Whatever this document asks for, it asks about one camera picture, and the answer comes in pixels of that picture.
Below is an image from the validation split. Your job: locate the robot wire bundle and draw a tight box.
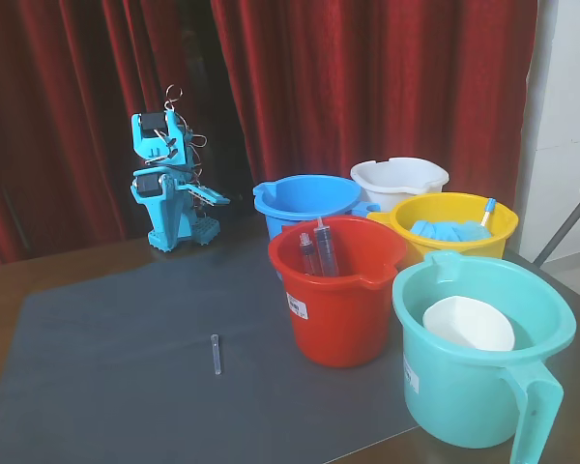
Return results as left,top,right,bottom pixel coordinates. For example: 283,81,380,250
161,84,208,168

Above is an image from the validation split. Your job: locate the red velvet curtain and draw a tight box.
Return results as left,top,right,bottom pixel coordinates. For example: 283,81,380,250
0,0,214,270
210,0,540,214

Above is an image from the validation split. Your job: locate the red plastic bucket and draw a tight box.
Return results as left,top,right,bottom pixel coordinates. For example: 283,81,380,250
267,216,410,369

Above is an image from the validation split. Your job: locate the teal plastic bucket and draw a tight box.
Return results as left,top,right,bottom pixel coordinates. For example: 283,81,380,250
391,249,578,464

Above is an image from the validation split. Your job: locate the white bowl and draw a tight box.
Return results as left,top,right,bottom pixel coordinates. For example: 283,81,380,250
421,295,516,353

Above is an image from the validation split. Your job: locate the dark grey textured mat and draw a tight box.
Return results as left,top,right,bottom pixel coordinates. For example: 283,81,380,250
0,248,420,464

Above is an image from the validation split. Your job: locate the small dark syringe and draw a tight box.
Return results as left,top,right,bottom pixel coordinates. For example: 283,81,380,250
298,231,320,277

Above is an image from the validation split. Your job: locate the white plastic bucket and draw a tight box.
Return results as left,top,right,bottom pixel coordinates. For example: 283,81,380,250
350,157,450,214

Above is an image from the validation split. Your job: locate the white stick with blue cap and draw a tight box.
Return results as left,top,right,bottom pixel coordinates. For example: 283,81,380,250
479,196,497,228

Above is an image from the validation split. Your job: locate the yellow plastic bucket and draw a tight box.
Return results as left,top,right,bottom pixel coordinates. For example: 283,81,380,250
366,191,520,272

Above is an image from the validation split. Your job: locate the blue gloves pile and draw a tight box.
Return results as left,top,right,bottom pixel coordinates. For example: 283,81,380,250
409,218,493,243

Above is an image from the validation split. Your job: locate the large dark syringe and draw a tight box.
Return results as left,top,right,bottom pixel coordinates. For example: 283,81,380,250
314,216,342,278

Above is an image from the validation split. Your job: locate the black tripod leg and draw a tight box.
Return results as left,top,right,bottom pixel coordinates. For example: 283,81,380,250
533,174,580,267

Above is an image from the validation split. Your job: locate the clear plastic tube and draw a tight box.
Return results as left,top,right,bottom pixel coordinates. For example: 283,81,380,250
210,333,223,377

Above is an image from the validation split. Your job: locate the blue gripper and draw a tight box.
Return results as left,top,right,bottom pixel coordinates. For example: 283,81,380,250
183,185,231,247

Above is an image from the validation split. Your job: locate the blue plastic bucket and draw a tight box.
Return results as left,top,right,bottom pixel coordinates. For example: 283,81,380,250
252,173,383,281

